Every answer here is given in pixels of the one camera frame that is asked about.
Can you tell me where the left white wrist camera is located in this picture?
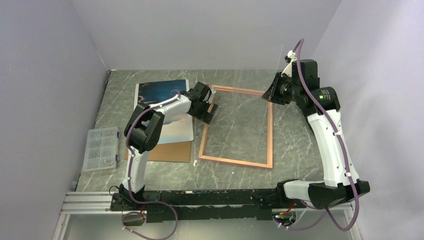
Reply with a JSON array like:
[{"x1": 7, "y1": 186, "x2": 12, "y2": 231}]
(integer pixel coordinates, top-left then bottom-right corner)
[{"x1": 204, "y1": 84, "x2": 217, "y2": 104}]

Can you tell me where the clear glass pane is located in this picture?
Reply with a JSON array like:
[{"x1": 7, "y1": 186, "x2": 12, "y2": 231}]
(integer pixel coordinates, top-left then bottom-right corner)
[{"x1": 203, "y1": 44, "x2": 285, "y2": 169}]

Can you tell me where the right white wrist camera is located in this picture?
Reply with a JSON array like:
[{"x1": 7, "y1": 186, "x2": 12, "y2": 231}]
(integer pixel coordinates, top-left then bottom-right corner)
[{"x1": 281, "y1": 50, "x2": 297, "y2": 78}]

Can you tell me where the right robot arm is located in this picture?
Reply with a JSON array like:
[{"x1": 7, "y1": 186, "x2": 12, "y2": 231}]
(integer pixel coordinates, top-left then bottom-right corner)
[{"x1": 262, "y1": 59, "x2": 371, "y2": 210}]

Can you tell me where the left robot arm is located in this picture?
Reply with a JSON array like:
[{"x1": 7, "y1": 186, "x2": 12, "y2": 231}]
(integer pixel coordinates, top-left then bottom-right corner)
[{"x1": 119, "y1": 82, "x2": 218, "y2": 210}]

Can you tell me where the brown backing board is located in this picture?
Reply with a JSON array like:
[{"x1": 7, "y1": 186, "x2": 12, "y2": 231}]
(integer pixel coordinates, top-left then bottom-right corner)
[{"x1": 123, "y1": 140, "x2": 194, "y2": 164}]

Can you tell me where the pink wooden picture frame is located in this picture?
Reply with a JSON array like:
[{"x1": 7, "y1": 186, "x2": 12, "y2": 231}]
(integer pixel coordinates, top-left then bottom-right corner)
[{"x1": 198, "y1": 85, "x2": 274, "y2": 169}]

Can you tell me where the aluminium extrusion rail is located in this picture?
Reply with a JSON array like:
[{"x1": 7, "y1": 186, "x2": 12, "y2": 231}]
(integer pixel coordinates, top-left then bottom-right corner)
[{"x1": 60, "y1": 188, "x2": 352, "y2": 215}]

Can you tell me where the blue landscape photo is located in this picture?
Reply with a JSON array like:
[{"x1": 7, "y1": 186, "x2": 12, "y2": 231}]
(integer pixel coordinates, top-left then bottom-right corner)
[{"x1": 134, "y1": 79, "x2": 194, "y2": 145}]

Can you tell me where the clear plastic screw box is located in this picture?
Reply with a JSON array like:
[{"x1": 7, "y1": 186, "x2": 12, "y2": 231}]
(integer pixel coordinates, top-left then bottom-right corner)
[{"x1": 82, "y1": 126, "x2": 120, "y2": 172}]

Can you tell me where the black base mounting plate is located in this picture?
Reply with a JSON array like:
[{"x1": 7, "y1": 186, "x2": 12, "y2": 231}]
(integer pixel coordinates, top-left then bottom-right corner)
[{"x1": 110, "y1": 188, "x2": 304, "y2": 223}]

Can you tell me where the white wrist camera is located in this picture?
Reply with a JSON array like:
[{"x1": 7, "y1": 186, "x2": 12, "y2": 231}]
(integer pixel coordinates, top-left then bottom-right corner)
[
  {"x1": 204, "y1": 84, "x2": 217, "y2": 104},
  {"x1": 281, "y1": 50, "x2": 297, "y2": 78}
]

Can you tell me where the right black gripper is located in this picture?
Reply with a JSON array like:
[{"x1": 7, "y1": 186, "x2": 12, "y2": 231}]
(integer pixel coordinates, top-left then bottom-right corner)
[{"x1": 262, "y1": 71, "x2": 302, "y2": 105}]

